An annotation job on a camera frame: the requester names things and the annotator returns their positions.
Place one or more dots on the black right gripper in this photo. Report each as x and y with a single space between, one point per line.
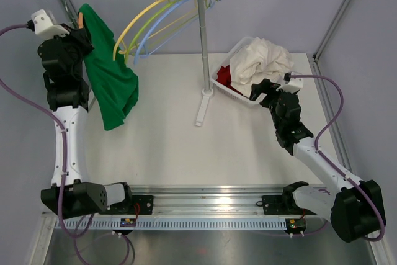
265 87

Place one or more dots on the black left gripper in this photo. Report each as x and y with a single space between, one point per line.
78 36

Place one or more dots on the orange hanger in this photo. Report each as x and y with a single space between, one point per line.
80 20

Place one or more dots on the beige t shirt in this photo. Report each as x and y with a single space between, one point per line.
259 59

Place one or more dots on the red t shirt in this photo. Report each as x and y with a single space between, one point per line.
224 78

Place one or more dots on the green t shirt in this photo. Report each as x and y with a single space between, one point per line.
114 84

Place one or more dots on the lime green hanger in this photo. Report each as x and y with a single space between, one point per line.
143 36

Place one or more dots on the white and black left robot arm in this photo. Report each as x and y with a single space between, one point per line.
71 194

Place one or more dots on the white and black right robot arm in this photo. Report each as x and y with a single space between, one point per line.
352 206

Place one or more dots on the white plastic basket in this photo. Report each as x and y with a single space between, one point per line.
226 61

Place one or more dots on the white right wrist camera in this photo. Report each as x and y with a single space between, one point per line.
291 83

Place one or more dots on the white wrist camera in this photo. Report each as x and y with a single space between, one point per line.
291 83
45 25

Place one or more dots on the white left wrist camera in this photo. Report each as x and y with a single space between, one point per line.
45 25

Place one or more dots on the aluminium corner post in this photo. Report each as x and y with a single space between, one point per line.
336 20

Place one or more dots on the white slotted cable duct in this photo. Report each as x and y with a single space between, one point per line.
149 223

